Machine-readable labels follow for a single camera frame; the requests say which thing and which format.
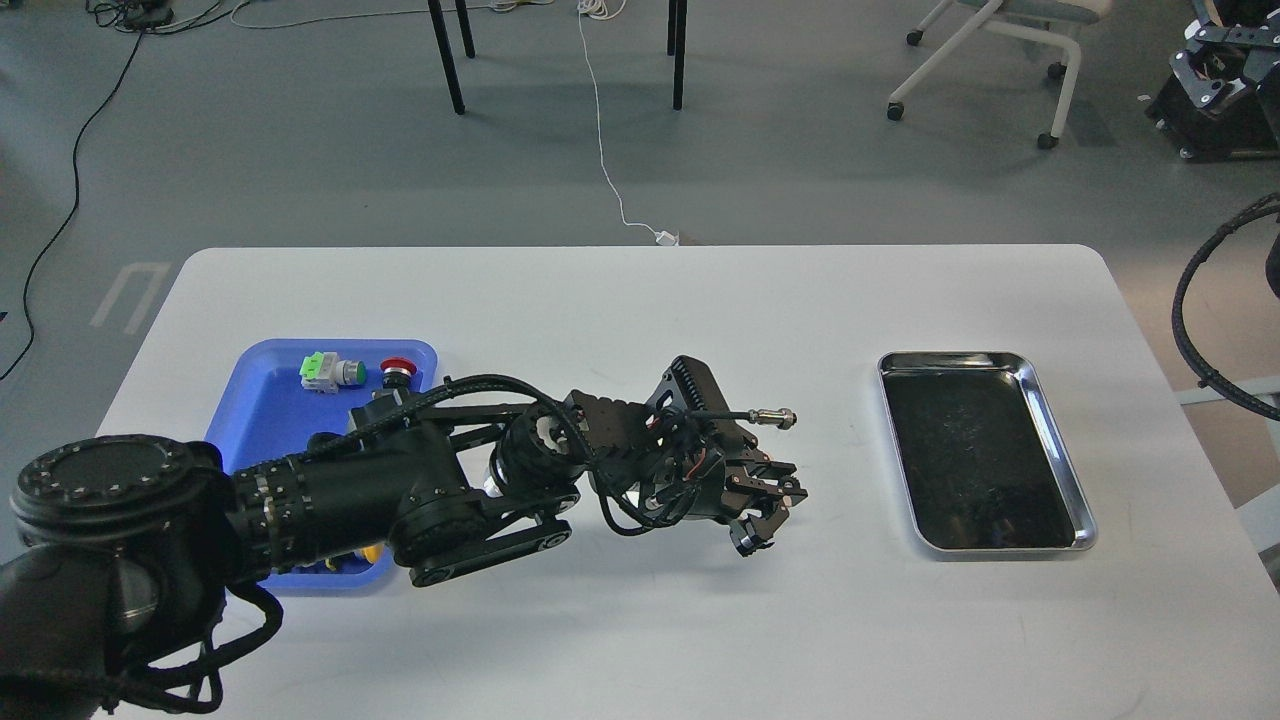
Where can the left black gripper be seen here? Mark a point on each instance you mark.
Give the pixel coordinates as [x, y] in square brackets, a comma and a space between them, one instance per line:
[753, 495]

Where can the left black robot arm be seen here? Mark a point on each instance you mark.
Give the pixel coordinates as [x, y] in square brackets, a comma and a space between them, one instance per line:
[142, 576]

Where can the silver metal tray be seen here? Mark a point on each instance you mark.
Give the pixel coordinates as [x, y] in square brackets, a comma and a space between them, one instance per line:
[984, 467]

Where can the blue plastic tray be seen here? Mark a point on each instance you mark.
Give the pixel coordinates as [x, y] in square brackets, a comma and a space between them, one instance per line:
[270, 400]

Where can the red mushroom push button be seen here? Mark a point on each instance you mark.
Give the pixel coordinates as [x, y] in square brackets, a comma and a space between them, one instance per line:
[397, 372]

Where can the yellow push button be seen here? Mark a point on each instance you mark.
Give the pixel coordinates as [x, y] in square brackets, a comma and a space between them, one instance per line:
[370, 554]

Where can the green white push button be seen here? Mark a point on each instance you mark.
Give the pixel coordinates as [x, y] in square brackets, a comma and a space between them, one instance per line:
[326, 372]

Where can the black table leg right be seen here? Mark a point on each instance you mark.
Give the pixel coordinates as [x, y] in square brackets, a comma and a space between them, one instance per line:
[676, 38]

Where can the black table leg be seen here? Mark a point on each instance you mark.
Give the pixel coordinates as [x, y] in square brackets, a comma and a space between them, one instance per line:
[676, 38]
[443, 41]

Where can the black table leg left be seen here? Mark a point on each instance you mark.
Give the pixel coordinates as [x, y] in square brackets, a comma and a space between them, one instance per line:
[443, 41]

